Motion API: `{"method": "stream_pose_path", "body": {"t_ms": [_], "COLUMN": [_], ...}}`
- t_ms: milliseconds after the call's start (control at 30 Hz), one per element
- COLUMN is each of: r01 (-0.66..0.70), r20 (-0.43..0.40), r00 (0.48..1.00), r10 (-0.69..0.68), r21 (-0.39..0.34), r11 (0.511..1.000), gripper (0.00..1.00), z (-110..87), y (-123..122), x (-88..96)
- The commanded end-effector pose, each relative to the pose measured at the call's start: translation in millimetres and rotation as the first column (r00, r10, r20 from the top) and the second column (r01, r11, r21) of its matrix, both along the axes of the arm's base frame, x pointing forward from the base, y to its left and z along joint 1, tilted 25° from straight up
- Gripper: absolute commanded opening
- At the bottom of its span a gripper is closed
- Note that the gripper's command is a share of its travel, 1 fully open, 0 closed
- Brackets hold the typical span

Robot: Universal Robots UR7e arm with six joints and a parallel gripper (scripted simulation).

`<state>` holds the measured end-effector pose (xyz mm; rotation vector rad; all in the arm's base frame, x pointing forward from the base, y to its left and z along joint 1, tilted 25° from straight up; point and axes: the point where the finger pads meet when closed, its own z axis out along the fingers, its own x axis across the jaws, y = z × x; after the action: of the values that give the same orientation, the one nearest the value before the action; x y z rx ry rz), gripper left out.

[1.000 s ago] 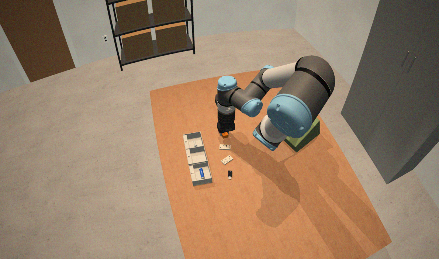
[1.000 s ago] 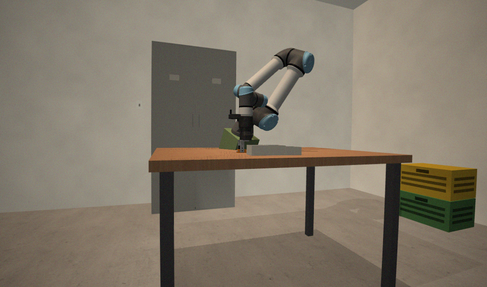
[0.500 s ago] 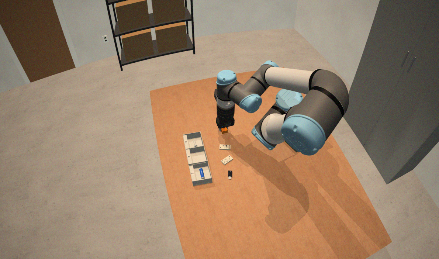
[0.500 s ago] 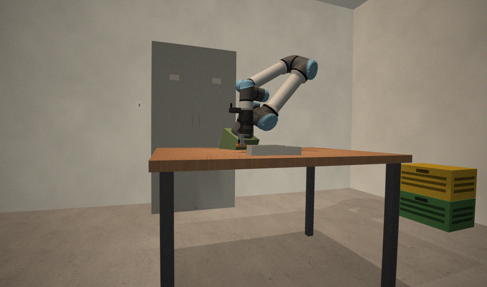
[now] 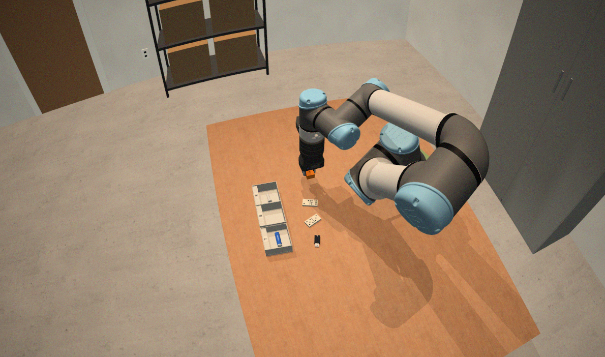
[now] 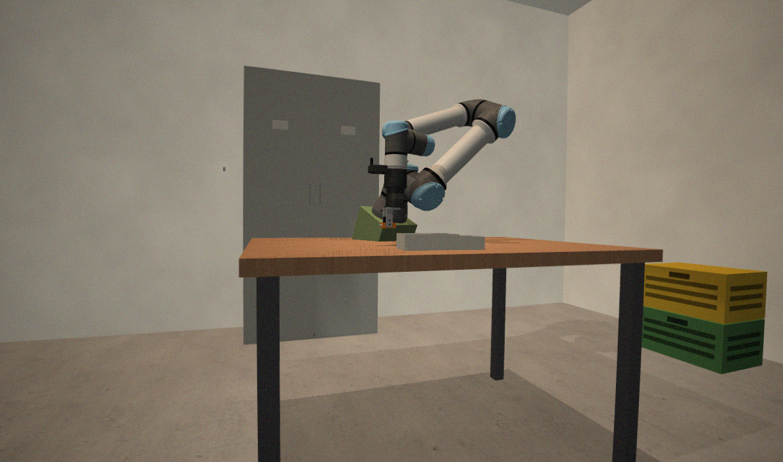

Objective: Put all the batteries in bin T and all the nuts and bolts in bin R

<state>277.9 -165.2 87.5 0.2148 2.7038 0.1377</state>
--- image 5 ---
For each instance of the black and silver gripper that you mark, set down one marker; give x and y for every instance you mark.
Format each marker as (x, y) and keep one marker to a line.
(311, 147)

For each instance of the beige domino tile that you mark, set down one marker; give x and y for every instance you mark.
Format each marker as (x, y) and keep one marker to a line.
(310, 202)
(313, 220)

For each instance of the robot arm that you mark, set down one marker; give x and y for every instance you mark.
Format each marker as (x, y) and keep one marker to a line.
(427, 193)

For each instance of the beige three-compartment bin rack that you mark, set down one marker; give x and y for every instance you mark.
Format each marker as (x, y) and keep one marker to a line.
(271, 218)

